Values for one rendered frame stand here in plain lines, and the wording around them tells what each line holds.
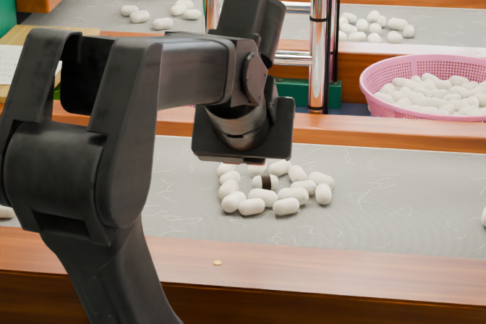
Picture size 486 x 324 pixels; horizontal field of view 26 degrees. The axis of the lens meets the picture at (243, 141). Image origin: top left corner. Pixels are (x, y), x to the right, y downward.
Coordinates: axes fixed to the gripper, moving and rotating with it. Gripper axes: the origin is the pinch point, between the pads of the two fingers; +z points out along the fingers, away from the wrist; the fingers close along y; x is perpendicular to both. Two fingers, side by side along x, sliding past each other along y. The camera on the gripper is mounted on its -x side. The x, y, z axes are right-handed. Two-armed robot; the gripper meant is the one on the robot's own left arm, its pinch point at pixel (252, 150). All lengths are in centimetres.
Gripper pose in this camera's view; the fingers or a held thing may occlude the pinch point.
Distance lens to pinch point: 115.8
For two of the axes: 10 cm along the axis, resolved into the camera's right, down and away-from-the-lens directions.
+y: -9.9, -0.6, 1.3
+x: -0.9, 9.5, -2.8
